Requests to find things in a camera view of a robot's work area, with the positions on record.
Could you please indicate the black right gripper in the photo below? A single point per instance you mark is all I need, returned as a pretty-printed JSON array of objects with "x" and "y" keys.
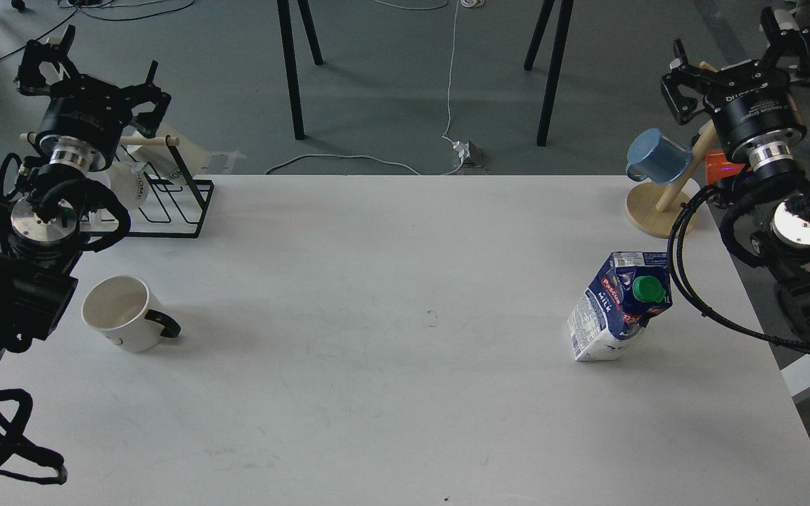
[{"x": 752, "y": 105}]

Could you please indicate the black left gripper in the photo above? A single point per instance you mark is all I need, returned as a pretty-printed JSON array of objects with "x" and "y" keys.
[{"x": 86, "y": 109}]

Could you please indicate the white mug black handle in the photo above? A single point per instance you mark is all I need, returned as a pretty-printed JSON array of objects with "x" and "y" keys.
[{"x": 126, "y": 311}]

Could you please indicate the blue white milk carton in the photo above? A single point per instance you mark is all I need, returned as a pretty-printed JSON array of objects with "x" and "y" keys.
[{"x": 629, "y": 290}]

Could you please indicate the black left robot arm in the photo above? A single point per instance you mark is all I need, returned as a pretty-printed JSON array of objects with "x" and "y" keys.
[{"x": 51, "y": 212}]

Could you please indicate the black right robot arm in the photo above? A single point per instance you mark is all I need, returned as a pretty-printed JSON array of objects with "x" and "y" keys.
[{"x": 767, "y": 220}]

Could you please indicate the white mug lying front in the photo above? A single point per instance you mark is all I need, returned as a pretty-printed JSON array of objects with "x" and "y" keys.
[{"x": 127, "y": 182}]

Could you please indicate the orange mug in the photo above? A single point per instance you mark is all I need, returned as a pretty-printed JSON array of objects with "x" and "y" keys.
[{"x": 721, "y": 172}]

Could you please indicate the blue mug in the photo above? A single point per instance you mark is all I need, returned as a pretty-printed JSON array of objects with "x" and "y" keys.
[{"x": 657, "y": 158}]

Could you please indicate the wooden mug tree stand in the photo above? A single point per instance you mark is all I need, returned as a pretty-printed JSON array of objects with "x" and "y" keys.
[{"x": 654, "y": 208}]

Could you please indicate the black right stand legs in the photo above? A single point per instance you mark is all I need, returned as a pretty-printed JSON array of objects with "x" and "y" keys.
[{"x": 556, "y": 59}]

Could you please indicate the white power adapter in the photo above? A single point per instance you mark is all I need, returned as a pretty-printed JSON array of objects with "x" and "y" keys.
[{"x": 467, "y": 155}]

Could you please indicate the black wire mug rack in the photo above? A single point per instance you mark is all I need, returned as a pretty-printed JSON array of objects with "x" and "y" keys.
[{"x": 175, "y": 208}]

